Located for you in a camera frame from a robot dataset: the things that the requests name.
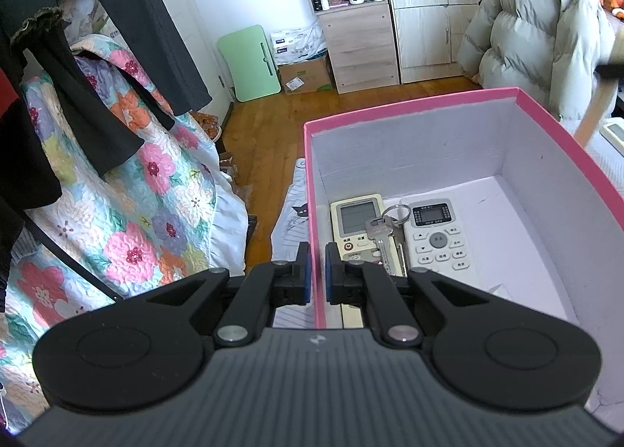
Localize grey puffer jacket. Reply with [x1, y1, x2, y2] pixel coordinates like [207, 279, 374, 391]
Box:
[457, 0, 616, 122]

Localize stack of white packets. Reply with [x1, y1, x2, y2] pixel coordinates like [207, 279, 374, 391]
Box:
[269, 25, 328, 66]

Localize pink cardboard box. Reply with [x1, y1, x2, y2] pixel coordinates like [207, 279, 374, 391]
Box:
[303, 87, 624, 417]

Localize black clothes rack pole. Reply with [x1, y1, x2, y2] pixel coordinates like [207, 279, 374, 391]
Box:
[23, 219, 124, 302]

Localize white remote with dark display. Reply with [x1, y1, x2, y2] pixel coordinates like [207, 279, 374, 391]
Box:
[402, 198, 480, 285]

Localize large cream remote control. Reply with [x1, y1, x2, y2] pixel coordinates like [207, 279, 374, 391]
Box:
[330, 193, 386, 263]

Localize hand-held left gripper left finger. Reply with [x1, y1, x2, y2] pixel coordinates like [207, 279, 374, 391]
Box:
[145, 242, 313, 349]

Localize floral quilt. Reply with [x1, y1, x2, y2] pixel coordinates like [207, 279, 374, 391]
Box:
[0, 0, 247, 439]

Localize dark grey hanging garment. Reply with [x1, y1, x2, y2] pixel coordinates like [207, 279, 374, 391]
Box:
[49, 0, 213, 117]

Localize silver keys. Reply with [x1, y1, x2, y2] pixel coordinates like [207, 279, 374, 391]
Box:
[365, 203, 411, 278]

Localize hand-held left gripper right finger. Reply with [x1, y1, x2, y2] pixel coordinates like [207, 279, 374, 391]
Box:
[324, 242, 489, 349]

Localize brown cardboard box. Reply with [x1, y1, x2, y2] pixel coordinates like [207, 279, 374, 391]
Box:
[276, 54, 337, 96]

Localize dark red garment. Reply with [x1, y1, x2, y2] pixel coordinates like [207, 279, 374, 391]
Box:
[0, 68, 23, 148]

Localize black ruffled garment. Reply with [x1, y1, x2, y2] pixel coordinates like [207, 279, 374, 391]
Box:
[10, 5, 177, 215]

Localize wooden shelf cabinet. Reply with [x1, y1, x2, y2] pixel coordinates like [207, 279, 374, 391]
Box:
[294, 0, 402, 95]

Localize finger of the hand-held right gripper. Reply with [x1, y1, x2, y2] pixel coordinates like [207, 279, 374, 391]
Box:
[597, 62, 624, 84]

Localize green folding table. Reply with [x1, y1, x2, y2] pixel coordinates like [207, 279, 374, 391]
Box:
[216, 23, 283, 103]

